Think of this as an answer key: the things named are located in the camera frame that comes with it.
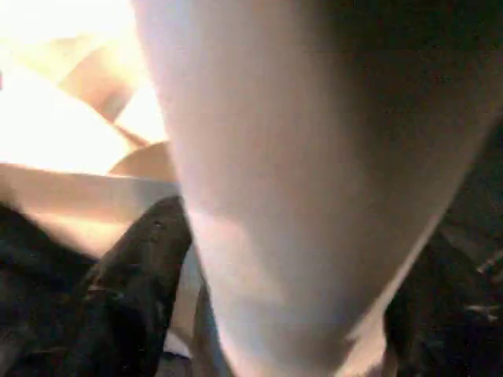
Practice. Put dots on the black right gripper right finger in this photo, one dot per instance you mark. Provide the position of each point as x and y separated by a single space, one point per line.
452 322

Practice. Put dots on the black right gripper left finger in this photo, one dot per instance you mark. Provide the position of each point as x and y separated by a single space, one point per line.
129 294

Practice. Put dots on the white plastic table leg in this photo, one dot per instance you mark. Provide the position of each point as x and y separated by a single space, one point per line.
275 176

